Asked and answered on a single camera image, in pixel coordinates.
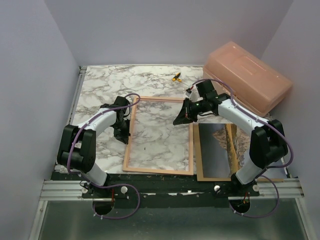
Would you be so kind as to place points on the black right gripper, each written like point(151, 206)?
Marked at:
point(185, 116)

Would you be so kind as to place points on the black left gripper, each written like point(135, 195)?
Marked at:
point(123, 137)

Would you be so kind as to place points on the landscape photo print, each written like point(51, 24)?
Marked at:
point(220, 150)

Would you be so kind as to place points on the pink wooden picture frame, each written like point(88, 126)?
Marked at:
point(158, 135)

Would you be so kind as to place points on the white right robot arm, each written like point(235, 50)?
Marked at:
point(267, 140)

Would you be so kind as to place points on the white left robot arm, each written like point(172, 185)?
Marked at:
point(77, 149)

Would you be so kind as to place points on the pink translucent plastic box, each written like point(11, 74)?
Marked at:
point(256, 86)

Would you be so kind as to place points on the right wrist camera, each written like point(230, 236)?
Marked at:
point(192, 94)

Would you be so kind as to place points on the yellow black T-handle hex key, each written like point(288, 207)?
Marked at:
point(185, 83)

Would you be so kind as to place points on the brown frame backing board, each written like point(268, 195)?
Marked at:
point(200, 155)

